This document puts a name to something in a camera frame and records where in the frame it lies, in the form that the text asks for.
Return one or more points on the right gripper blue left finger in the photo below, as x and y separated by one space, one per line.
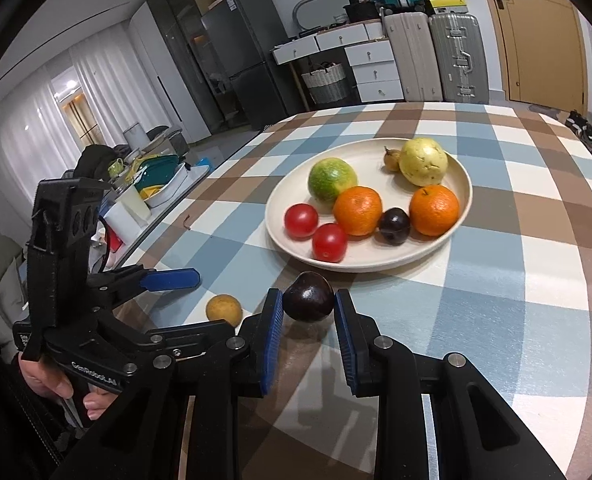
262 333

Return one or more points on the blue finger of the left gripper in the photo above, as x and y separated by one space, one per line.
164 281

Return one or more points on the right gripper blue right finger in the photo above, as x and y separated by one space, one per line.
356 333

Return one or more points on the large brown longan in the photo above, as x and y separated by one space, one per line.
224 308

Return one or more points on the dark purple plum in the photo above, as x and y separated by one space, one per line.
394 226
310 298

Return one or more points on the small red tomato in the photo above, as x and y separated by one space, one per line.
329 243

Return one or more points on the large red tomato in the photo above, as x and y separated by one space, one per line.
301 221

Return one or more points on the small brown longan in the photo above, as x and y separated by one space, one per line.
391 159

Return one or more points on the left hand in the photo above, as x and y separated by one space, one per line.
49 381

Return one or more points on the cream round plate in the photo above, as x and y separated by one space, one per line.
367 254

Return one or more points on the large orange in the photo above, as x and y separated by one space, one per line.
357 211

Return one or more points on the small orange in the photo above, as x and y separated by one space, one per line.
434 210

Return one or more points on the green yellow citrus fruit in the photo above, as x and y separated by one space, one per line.
330 177

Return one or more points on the checkered tablecloth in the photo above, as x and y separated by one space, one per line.
512 290

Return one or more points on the white curtain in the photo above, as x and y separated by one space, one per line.
35 141

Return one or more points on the yellow pear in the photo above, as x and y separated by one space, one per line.
422 161

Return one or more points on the woven laundry basket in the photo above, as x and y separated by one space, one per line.
327 84

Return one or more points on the black refrigerator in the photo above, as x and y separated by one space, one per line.
244 34

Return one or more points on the white drawer cabinet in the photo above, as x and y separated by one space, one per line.
368 53

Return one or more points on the beige suitcase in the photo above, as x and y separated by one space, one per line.
415 57

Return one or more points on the silver aluminium suitcase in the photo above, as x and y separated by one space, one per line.
461 57

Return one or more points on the wooden door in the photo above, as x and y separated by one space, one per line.
542 53

